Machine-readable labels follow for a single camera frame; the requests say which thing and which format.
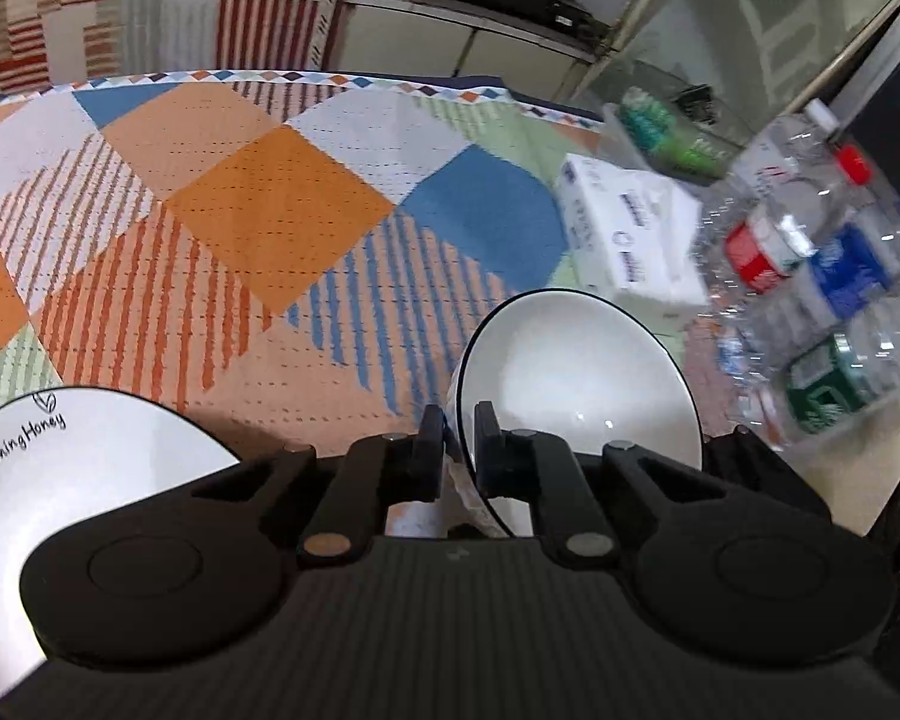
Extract striped counter cloth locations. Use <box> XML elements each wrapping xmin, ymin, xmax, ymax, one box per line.
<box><xmin>0</xmin><ymin>0</ymin><xmax>361</xmax><ymax>95</ymax></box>

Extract white tissue pack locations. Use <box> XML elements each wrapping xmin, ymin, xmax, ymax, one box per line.
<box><xmin>555</xmin><ymin>152</ymin><xmax>710</xmax><ymax>308</ymax></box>

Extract clear white-cap water bottle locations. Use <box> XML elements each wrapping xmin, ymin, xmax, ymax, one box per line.
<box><xmin>724</xmin><ymin>99</ymin><xmax>841</xmax><ymax>196</ymax></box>

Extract blue label water bottle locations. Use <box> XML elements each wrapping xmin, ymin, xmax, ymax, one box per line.
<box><xmin>742</xmin><ymin>187</ymin><xmax>900</xmax><ymax>347</ymax></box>

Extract cream lower cabinet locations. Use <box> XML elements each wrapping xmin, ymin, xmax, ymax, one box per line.
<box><xmin>322</xmin><ymin>0</ymin><xmax>598</xmax><ymax>103</ymax></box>

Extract patchwork tablecloth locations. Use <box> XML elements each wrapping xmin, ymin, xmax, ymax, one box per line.
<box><xmin>0</xmin><ymin>69</ymin><xmax>796</xmax><ymax>512</ymax></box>

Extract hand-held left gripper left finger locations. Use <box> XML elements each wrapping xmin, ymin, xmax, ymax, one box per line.
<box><xmin>192</xmin><ymin>403</ymin><xmax>448</xmax><ymax>571</ymax></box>

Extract green label water bottle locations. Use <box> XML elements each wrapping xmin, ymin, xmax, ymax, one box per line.
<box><xmin>727</xmin><ymin>307</ymin><xmax>900</xmax><ymax>452</ymax></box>

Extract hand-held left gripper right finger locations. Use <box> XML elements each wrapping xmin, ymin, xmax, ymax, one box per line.
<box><xmin>474</xmin><ymin>400</ymin><xmax>730</xmax><ymax>571</ymax></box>

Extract white ribbed bowl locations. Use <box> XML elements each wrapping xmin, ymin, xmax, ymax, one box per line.
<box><xmin>444</xmin><ymin>289</ymin><xmax>704</xmax><ymax>537</ymax></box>

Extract red label water bottle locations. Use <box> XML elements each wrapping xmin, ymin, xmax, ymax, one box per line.
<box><xmin>694</xmin><ymin>144</ymin><xmax>871</xmax><ymax>301</ymax></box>

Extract white plate with black rim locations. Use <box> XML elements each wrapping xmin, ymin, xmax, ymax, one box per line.
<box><xmin>0</xmin><ymin>386</ymin><xmax>242</xmax><ymax>702</ymax></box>

